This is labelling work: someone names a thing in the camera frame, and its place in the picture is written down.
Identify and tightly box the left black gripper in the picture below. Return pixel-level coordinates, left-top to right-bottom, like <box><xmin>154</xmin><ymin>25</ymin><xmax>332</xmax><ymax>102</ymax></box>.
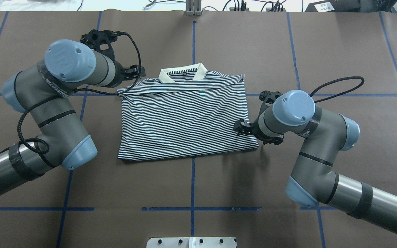
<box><xmin>81</xmin><ymin>29</ymin><xmax>146</xmax><ymax>82</ymax></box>

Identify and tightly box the aluminium frame post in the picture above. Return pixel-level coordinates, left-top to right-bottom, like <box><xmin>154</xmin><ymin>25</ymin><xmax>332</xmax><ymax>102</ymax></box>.
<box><xmin>185</xmin><ymin>0</ymin><xmax>203</xmax><ymax>16</ymax></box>

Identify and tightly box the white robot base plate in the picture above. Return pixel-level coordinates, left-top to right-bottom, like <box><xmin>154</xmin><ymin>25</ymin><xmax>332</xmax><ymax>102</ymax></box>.
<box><xmin>146</xmin><ymin>236</ymin><xmax>237</xmax><ymax>248</ymax></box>

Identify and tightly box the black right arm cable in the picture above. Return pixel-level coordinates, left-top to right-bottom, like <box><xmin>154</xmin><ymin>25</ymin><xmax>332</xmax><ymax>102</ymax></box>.
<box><xmin>309</xmin><ymin>76</ymin><xmax>365</xmax><ymax>103</ymax></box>

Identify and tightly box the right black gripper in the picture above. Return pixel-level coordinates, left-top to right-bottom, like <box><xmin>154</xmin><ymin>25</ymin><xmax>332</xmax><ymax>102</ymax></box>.
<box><xmin>233</xmin><ymin>91</ymin><xmax>284</xmax><ymax>145</ymax></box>

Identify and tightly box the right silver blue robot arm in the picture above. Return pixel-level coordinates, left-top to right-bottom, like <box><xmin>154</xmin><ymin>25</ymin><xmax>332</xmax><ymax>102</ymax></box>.
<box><xmin>233</xmin><ymin>90</ymin><xmax>397</xmax><ymax>234</ymax></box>

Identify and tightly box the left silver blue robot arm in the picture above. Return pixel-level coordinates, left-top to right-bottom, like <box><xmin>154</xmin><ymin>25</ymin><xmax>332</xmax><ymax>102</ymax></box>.
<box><xmin>0</xmin><ymin>30</ymin><xmax>145</xmax><ymax>196</ymax></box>

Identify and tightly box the black box with label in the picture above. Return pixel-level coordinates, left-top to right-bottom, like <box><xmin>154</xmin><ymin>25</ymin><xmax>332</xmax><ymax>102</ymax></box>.
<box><xmin>304</xmin><ymin>0</ymin><xmax>361</xmax><ymax>12</ymax></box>

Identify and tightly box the blue white striped polo shirt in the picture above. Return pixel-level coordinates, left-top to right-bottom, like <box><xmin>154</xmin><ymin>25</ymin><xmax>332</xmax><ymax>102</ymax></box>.
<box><xmin>117</xmin><ymin>63</ymin><xmax>259</xmax><ymax>161</ymax></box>

